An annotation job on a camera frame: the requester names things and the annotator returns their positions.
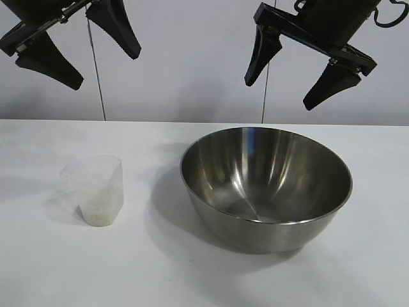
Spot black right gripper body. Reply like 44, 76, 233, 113
253, 0, 383, 77

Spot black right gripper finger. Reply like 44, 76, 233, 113
302, 61, 361, 111
244, 24, 284, 87

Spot stainless steel mixing bowl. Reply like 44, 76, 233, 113
179, 126, 353, 255

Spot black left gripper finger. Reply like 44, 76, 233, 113
15, 31, 85, 91
85, 0, 143, 59

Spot clear plastic measuring cup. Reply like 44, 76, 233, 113
59, 155, 125, 228

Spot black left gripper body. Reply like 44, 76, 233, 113
0, 0, 96, 57

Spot black right arm coiled cable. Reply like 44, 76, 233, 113
371, 0, 406, 27

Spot white rice grains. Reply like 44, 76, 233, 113
78, 187, 124, 228

